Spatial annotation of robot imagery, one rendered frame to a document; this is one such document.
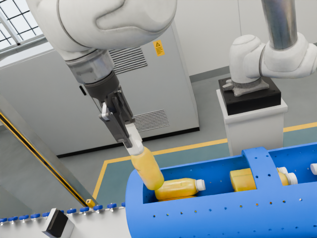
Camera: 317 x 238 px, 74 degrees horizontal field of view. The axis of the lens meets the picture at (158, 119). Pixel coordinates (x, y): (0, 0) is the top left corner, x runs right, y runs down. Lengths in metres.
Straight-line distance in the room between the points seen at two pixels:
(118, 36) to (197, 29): 3.11
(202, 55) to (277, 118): 2.36
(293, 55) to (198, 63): 2.61
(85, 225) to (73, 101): 1.73
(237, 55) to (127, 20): 0.93
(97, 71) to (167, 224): 0.49
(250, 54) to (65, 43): 0.90
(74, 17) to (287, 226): 0.69
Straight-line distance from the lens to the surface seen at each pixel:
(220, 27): 3.43
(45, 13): 0.42
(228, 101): 1.20
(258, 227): 0.71
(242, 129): 1.32
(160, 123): 2.56
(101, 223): 1.14
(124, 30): 0.28
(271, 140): 1.44
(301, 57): 1.09
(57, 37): 0.42
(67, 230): 1.19
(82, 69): 0.45
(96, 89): 0.47
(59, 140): 3.19
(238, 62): 1.17
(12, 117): 1.20
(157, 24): 0.28
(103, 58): 0.46
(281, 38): 1.01
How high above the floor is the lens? 1.78
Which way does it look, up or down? 35 degrees down
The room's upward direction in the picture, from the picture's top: 22 degrees counter-clockwise
